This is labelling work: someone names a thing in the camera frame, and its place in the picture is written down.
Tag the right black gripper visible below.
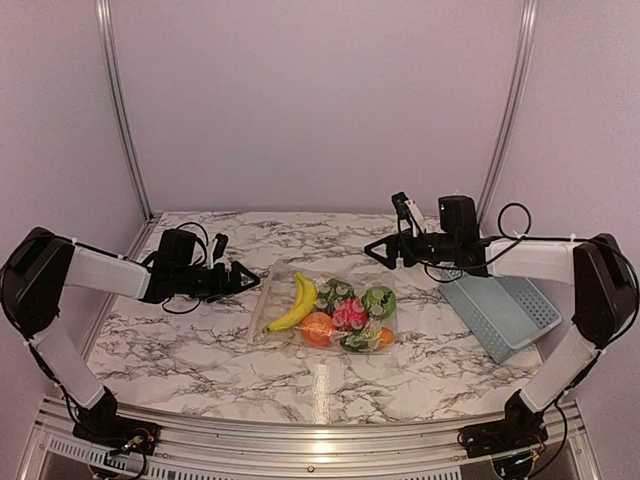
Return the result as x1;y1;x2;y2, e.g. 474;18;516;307
364;227;458;270

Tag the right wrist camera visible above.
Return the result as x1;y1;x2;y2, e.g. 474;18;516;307
391;192;427;238

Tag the aluminium frame post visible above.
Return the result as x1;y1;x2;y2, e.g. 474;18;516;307
477;0;539;222
95;0;154;223

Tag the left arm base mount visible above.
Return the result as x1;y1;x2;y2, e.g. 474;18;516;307
73;417;160;456

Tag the clear zip top bag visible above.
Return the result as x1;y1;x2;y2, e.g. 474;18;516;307
247;261;398;355

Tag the right aluminium frame post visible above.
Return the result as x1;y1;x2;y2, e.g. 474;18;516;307
477;0;539;222

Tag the yellow fake banana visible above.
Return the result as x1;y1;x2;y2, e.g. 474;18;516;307
263;272;317;333

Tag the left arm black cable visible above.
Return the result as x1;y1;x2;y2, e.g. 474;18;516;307
147;221;211;314

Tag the dark green fake vegetable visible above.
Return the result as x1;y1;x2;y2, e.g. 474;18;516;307
315;278;355;315

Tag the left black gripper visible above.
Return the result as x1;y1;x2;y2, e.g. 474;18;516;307
173;260;260;303

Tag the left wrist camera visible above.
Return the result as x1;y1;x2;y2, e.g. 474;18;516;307
205;233;229;269

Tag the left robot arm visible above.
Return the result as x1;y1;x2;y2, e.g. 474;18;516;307
1;227;260;445

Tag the left aluminium frame post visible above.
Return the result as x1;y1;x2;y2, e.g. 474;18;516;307
95;0;154;223

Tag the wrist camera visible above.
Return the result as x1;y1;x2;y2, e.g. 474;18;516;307
205;233;229;269
391;192;427;238

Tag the front aluminium rail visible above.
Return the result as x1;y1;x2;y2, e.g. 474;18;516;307
19;394;601;480

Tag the light blue perforated basket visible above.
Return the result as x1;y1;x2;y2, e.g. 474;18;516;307
439;270;563;364

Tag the orange fake orange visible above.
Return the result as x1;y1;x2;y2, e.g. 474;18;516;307
301;312;334;348

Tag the pink fake dragon fruit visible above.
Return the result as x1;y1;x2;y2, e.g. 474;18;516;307
332;299;368;331

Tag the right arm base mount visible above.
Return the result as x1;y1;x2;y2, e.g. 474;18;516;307
457;420;549;458

